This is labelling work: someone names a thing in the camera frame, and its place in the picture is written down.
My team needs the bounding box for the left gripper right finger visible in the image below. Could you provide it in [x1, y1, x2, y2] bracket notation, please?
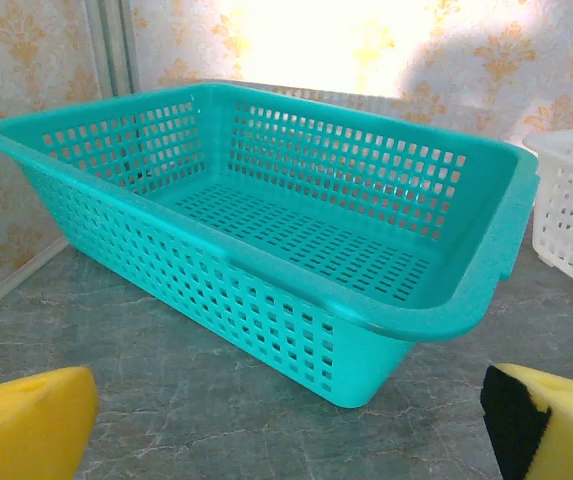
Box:
[479, 362, 573, 480]

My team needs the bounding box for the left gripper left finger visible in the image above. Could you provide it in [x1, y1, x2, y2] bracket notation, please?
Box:
[0, 366, 100, 480]

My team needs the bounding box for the teal plastic basket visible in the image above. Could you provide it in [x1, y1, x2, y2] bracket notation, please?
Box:
[0, 82, 540, 407]

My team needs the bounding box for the aluminium frame post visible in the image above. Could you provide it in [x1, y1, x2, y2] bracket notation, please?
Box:
[84, 0, 141, 101]

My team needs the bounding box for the aluminium table edge rail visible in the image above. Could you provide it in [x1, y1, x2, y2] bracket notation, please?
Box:
[0, 234, 71, 327]

